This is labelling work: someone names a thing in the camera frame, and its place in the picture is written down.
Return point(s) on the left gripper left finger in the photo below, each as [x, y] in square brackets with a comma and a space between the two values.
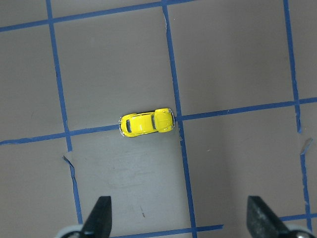
[98, 224]

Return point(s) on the yellow toy beetle car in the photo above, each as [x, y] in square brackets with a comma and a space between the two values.
[137, 124]

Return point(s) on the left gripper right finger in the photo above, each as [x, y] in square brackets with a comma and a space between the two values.
[262, 222]

